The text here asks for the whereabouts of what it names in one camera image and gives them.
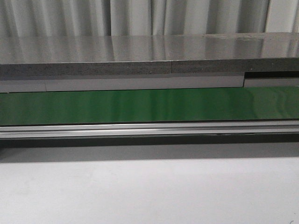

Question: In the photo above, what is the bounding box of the grey stone counter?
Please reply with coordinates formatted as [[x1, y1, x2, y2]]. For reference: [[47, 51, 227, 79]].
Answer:
[[0, 33, 299, 93]]

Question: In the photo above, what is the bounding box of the aluminium conveyor frame rail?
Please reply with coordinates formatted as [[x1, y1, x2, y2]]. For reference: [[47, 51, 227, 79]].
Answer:
[[0, 120, 299, 140]]

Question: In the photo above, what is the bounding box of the white curtain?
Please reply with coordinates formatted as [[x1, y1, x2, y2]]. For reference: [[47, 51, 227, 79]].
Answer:
[[0, 0, 299, 37]]

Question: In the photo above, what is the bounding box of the green conveyor belt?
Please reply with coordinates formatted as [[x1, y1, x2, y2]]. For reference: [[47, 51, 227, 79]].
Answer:
[[0, 87, 299, 126]]

